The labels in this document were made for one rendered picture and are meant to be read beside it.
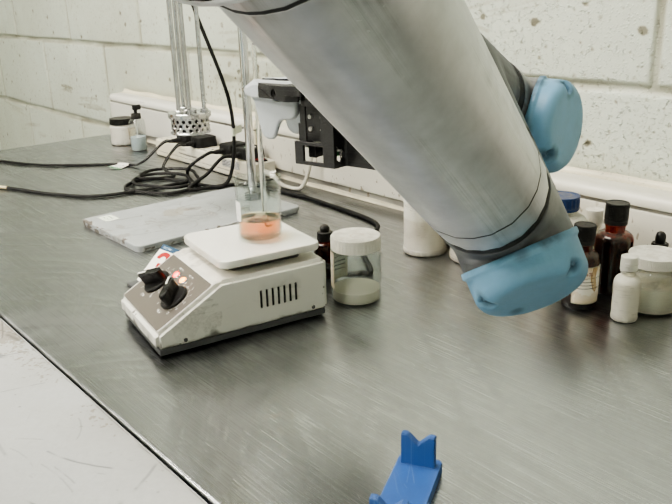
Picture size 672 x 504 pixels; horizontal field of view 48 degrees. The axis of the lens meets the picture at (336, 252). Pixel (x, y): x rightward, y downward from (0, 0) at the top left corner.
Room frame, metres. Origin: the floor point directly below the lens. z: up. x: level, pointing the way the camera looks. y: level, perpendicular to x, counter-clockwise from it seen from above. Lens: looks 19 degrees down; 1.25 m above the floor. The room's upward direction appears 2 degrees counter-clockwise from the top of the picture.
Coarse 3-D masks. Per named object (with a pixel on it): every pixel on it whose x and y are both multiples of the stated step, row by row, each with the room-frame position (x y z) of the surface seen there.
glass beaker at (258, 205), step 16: (240, 176) 0.83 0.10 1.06; (256, 176) 0.84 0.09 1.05; (272, 176) 0.84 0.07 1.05; (240, 192) 0.80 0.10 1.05; (256, 192) 0.79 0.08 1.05; (272, 192) 0.80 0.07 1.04; (240, 208) 0.80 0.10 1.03; (256, 208) 0.79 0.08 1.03; (272, 208) 0.80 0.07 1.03; (240, 224) 0.80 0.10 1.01; (256, 224) 0.79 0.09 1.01; (272, 224) 0.80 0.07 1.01; (240, 240) 0.80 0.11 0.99; (256, 240) 0.79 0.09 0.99; (272, 240) 0.80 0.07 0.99
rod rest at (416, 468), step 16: (416, 448) 0.49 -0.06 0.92; (432, 448) 0.48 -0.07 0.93; (400, 464) 0.49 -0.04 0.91; (416, 464) 0.49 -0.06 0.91; (432, 464) 0.48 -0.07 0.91; (400, 480) 0.47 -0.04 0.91; (416, 480) 0.47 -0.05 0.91; (432, 480) 0.47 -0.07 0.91; (384, 496) 0.45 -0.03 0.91; (400, 496) 0.45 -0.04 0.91; (416, 496) 0.45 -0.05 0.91; (432, 496) 0.46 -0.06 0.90
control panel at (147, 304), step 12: (168, 264) 0.81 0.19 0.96; (180, 264) 0.80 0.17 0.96; (180, 276) 0.78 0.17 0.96; (192, 276) 0.76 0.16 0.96; (132, 288) 0.80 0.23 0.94; (192, 288) 0.74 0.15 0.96; (204, 288) 0.73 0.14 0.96; (132, 300) 0.78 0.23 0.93; (144, 300) 0.77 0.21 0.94; (156, 300) 0.75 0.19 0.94; (192, 300) 0.72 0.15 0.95; (144, 312) 0.74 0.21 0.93; (156, 312) 0.73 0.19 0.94; (168, 312) 0.72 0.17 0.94; (156, 324) 0.71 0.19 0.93
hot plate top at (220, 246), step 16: (192, 240) 0.81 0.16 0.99; (208, 240) 0.81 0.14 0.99; (224, 240) 0.81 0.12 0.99; (288, 240) 0.80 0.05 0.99; (304, 240) 0.80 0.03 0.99; (208, 256) 0.76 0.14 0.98; (224, 256) 0.76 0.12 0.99; (240, 256) 0.75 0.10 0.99; (256, 256) 0.76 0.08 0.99; (272, 256) 0.76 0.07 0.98
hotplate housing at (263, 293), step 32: (192, 256) 0.81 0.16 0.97; (288, 256) 0.79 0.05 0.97; (224, 288) 0.73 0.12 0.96; (256, 288) 0.75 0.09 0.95; (288, 288) 0.77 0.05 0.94; (320, 288) 0.79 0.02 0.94; (192, 320) 0.71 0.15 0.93; (224, 320) 0.73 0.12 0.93; (256, 320) 0.75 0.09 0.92; (288, 320) 0.77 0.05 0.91; (160, 352) 0.70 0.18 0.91
